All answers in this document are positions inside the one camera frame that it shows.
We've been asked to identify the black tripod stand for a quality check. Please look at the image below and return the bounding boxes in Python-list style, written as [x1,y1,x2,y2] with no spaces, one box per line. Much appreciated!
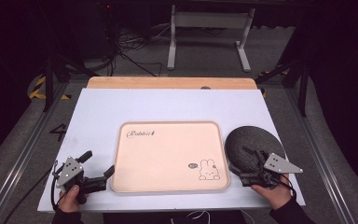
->
[42,52,99,113]
[255,58,312,118]

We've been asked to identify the pink tray with rabbit print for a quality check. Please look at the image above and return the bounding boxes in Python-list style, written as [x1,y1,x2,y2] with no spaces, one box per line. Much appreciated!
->
[109,120,231,194]

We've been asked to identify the thin white cable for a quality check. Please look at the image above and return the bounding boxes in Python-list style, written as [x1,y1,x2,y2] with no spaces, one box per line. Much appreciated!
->
[170,210,212,224]

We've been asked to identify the white metal stand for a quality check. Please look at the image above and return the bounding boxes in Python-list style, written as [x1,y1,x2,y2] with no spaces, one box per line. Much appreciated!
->
[166,4,256,74]

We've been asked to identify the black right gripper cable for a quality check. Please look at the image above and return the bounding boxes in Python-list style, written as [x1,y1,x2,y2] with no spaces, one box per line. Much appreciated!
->
[278,173,298,202]

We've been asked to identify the black floor cables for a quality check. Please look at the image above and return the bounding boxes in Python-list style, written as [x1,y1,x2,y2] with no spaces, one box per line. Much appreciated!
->
[106,22,172,77]

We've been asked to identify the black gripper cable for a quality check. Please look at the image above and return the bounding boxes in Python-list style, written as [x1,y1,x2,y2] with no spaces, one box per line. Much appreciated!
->
[278,173,298,202]
[2,161,63,224]

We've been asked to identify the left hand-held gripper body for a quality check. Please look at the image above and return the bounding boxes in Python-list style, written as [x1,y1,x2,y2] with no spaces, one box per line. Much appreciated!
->
[52,156,108,205]

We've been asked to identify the wooden table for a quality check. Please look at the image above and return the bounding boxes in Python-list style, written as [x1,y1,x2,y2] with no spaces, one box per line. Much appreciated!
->
[86,76,258,91]

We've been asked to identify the white board sheet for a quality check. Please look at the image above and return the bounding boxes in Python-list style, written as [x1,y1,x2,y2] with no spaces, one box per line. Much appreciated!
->
[37,88,307,214]

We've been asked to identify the person's right hand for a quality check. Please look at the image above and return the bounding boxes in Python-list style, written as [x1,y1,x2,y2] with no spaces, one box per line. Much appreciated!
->
[250,175,293,211]

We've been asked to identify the yellow black hazard tape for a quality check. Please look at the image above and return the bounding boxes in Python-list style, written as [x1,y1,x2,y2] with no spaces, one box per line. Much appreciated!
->
[27,76,73,101]

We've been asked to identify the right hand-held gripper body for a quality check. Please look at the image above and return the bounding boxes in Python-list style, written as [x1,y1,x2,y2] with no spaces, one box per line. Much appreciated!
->
[240,150,304,189]

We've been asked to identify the dark grey round plate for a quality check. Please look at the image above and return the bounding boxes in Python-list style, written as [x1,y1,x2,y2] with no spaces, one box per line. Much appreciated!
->
[224,125,286,182]

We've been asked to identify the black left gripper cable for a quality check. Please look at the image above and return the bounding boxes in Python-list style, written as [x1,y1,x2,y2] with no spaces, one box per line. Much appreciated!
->
[2,161,63,224]

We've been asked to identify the aluminium floor rail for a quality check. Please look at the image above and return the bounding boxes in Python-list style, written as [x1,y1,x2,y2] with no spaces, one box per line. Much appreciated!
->
[0,81,70,224]
[283,87,358,224]

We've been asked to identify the person's left hand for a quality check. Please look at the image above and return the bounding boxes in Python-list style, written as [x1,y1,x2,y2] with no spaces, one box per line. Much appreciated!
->
[57,184,90,214]

